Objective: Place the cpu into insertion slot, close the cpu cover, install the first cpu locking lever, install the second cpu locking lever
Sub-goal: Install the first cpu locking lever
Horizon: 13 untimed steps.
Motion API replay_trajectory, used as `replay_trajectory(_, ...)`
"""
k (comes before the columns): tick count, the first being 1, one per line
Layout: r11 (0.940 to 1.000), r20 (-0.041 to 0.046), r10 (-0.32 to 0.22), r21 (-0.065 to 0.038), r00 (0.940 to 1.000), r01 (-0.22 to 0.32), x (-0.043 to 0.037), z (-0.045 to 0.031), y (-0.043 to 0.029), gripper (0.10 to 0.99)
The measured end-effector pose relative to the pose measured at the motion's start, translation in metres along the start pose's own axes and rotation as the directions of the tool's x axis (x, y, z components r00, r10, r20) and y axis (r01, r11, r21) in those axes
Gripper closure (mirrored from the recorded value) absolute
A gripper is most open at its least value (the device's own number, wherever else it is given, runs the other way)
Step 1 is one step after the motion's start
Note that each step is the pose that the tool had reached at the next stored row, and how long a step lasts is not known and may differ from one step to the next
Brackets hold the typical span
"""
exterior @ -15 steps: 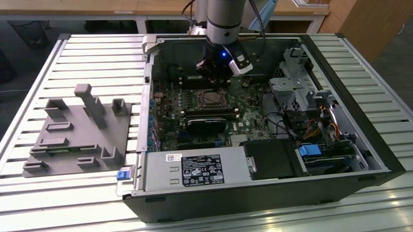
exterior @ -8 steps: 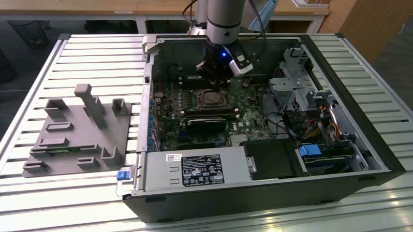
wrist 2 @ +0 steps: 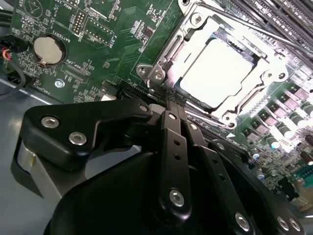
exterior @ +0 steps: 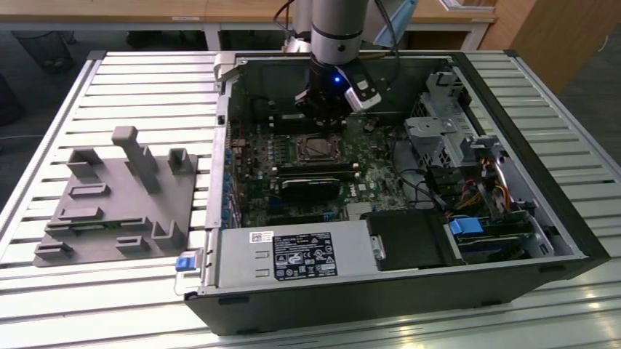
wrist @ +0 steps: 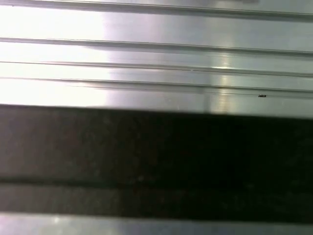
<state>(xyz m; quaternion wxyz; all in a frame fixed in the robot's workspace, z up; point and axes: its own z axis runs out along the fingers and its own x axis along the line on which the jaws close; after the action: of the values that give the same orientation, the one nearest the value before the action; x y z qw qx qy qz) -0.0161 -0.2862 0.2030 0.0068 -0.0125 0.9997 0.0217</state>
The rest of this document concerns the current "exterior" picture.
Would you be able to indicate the silver topped CPU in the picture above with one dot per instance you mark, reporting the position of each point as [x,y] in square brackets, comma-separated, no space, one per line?
[319,148]

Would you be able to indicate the CPU socket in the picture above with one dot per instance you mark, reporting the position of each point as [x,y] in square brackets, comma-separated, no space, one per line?
[319,161]

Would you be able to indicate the black RAM stick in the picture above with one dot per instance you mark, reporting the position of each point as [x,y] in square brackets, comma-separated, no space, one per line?
[315,175]

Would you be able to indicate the black small graphics card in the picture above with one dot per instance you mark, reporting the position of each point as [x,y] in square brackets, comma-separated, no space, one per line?
[309,189]

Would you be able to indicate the green motherboard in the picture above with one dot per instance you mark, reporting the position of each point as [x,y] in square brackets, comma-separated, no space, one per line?
[377,181]

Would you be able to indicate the metal drive cage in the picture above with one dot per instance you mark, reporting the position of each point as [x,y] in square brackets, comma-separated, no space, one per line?
[436,145]

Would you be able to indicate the pale blue teach pendant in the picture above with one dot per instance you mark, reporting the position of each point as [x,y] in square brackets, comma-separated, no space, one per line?
[403,18]

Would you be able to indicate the silver chipset heatsink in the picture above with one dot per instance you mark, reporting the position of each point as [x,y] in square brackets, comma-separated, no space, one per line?
[357,211]

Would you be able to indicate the black plastic shroud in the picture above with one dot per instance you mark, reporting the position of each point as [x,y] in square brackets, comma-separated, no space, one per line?
[412,240]

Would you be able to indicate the hard disk in blue carrier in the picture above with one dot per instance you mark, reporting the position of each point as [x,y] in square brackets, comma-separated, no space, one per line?
[464,227]

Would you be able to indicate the grey power supply unit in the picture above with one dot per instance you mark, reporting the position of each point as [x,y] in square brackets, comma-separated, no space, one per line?
[241,254]

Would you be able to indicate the wooden desk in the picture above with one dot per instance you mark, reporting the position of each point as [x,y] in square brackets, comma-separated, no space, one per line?
[145,9]

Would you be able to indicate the grey parts rack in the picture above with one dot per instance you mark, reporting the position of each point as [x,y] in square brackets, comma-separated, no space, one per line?
[121,203]

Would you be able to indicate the wooden cabinet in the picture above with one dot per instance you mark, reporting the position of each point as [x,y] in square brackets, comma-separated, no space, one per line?
[556,36]

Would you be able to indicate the blue case latch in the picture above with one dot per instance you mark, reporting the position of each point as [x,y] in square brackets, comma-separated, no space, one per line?
[185,263]

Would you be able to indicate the black open PC case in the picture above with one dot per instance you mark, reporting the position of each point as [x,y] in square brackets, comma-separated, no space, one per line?
[339,305]

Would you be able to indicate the black waste bin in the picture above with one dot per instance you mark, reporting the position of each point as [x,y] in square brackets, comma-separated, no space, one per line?
[42,51]

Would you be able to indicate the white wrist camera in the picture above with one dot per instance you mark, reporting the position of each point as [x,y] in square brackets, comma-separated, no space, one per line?
[360,92]

